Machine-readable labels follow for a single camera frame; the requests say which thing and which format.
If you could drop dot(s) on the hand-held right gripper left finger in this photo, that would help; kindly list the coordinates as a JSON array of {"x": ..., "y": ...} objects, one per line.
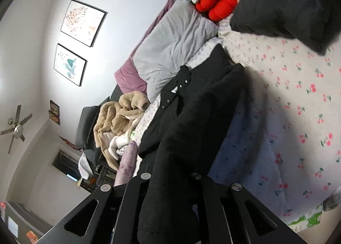
[{"x": 133, "y": 196}]

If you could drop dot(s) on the beige fleece garment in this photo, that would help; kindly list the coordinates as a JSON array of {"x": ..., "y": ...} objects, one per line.
[{"x": 117, "y": 118}]

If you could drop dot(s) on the grey cabinet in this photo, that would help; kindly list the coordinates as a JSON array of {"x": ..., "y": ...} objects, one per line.
[{"x": 26, "y": 220}]

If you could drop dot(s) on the black chair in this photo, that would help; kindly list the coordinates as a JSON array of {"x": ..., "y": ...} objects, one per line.
[{"x": 88, "y": 124}]

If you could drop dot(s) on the dark wall window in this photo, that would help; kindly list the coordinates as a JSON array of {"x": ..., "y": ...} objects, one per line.
[{"x": 65, "y": 165}]

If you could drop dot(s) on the white crumpled cloth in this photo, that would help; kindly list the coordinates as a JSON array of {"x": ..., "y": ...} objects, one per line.
[{"x": 85, "y": 165}]

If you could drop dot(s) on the framed teal shapes picture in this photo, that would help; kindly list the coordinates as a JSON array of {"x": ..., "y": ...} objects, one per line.
[{"x": 69, "y": 64}]

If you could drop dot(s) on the framed tree picture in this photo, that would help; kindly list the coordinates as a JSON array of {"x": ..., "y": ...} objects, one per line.
[{"x": 81, "y": 23}]

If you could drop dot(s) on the mauve pillow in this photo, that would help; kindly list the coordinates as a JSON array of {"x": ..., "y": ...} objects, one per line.
[{"x": 128, "y": 76}]

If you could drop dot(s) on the dark grey folded quilt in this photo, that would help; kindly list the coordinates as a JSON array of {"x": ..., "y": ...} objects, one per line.
[{"x": 279, "y": 7}]

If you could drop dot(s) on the cherry print bedsheet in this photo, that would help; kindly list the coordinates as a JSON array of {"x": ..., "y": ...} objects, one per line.
[{"x": 279, "y": 126}]

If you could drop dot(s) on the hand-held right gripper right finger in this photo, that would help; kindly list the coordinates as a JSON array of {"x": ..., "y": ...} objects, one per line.
[{"x": 210, "y": 201}]

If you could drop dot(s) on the ceiling fan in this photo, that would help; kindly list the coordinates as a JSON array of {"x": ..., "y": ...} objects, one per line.
[{"x": 17, "y": 129}]

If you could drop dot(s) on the grey pillow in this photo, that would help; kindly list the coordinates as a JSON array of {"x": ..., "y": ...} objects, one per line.
[{"x": 173, "y": 47}]

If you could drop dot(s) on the purple floral cloth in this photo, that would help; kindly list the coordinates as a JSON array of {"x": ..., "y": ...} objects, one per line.
[{"x": 126, "y": 164}]

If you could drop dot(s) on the black blanket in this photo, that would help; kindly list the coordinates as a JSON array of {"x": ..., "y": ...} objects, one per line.
[{"x": 186, "y": 126}]

